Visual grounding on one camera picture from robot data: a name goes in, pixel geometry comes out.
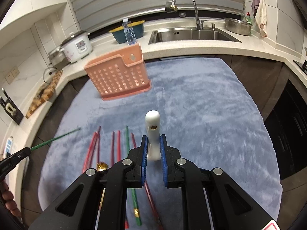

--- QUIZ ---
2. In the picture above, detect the white ceramic spoon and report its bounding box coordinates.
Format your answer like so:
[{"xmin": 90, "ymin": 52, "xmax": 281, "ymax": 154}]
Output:
[{"xmin": 145, "ymin": 110, "xmax": 161, "ymax": 161}]

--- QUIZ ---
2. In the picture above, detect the green chopstick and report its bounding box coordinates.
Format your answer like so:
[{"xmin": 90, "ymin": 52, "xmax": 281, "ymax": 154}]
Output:
[
  {"xmin": 30, "ymin": 128, "xmax": 81, "ymax": 151},
  {"xmin": 125, "ymin": 125, "xmax": 143, "ymax": 227}
]

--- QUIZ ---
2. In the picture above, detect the maroon chopstick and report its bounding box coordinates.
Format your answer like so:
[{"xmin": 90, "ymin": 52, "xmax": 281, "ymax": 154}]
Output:
[{"xmin": 110, "ymin": 131, "xmax": 115, "ymax": 167}]

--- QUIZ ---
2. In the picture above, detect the dark red chopstick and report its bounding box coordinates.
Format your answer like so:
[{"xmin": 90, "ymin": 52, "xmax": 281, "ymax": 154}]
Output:
[{"xmin": 89, "ymin": 126, "xmax": 101, "ymax": 167}]

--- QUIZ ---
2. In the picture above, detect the gold flower spoon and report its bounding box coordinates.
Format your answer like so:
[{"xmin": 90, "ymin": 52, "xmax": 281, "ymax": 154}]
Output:
[{"xmin": 96, "ymin": 162, "xmax": 109, "ymax": 210}]

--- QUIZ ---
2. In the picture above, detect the pink plastic utensil basket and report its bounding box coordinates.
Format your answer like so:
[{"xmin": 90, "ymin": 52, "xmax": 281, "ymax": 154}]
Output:
[{"xmin": 84, "ymin": 43, "xmax": 151, "ymax": 101}]

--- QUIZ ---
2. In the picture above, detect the crimson chopstick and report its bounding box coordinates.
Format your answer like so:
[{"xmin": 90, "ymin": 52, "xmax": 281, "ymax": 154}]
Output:
[{"xmin": 130, "ymin": 132, "xmax": 164, "ymax": 230}]

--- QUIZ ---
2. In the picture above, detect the person's left hand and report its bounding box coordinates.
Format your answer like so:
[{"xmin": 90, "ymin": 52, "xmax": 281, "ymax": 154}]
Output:
[{"xmin": 1, "ymin": 181, "xmax": 21, "ymax": 218}]

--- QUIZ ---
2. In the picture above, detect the grey-blue fleece mat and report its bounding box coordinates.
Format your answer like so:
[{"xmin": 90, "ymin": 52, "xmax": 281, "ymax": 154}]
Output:
[{"xmin": 38, "ymin": 58, "xmax": 283, "ymax": 218}]

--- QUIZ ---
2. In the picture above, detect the black knife block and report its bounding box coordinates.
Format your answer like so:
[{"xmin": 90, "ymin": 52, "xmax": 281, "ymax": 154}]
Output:
[{"xmin": 1, "ymin": 88, "xmax": 24, "ymax": 125}]

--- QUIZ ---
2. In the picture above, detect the checkered wooden cutting board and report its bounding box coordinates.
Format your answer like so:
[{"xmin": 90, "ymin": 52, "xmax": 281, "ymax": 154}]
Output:
[{"xmin": 26, "ymin": 70, "xmax": 63, "ymax": 118}]

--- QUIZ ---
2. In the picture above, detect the clear water bottle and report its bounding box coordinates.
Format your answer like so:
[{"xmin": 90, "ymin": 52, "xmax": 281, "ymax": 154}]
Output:
[{"xmin": 122, "ymin": 18, "xmax": 136, "ymax": 45}]

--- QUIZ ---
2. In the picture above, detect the stainless steel sink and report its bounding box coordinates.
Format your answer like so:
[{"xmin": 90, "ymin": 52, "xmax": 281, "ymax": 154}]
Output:
[{"xmin": 148, "ymin": 28, "xmax": 241, "ymax": 44}]

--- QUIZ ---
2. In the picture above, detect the teal yellow colander bowl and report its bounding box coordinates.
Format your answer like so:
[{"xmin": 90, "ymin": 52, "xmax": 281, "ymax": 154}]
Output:
[{"xmin": 109, "ymin": 19, "xmax": 145, "ymax": 45}]

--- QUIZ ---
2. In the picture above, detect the white rice cooker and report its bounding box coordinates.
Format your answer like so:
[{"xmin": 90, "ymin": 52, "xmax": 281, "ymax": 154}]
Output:
[{"xmin": 61, "ymin": 30, "xmax": 93, "ymax": 63}]

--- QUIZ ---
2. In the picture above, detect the steel steamer pot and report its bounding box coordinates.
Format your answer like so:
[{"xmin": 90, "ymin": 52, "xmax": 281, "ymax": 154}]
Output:
[{"xmin": 48, "ymin": 46, "xmax": 69, "ymax": 70}]

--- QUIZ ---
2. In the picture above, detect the stainless steel bowl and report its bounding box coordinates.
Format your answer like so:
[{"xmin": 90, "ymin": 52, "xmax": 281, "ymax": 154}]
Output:
[{"xmin": 225, "ymin": 18, "xmax": 252, "ymax": 36}]

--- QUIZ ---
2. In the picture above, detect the green dish soap bottle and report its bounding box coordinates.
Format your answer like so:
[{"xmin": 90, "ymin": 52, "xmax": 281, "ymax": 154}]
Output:
[{"xmin": 245, "ymin": 12, "xmax": 253, "ymax": 25}]

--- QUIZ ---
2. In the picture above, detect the gas stove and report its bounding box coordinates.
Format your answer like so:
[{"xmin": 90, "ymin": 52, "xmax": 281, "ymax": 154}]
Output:
[{"xmin": 294, "ymin": 60, "xmax": 307, "ymax": 74}]

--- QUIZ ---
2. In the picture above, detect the cream hanging towel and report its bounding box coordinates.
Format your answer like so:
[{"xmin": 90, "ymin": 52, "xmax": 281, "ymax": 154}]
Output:
[{"xmin": 255, "ymin": 0, "xmax": 267, "ymax": 38}]

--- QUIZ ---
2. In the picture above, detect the purple hanging cloth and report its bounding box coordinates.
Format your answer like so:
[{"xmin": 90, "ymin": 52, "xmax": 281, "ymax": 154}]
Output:
[{"xmin": 251, "ymin": 0, "xmax": 260, "ymax": 17}]

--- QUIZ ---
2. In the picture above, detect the wall power socket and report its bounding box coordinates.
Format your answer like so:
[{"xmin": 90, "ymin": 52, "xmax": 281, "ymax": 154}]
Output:
[{"xmin": 5, "ymin": 67, "xmax": 20, "ymax": 84}]

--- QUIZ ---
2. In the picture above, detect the black power cable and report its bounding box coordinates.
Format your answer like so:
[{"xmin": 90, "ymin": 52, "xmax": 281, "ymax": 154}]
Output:
[{"xmin": 42, "ymin": 66, "xmax": 57, "ymax": 84}]

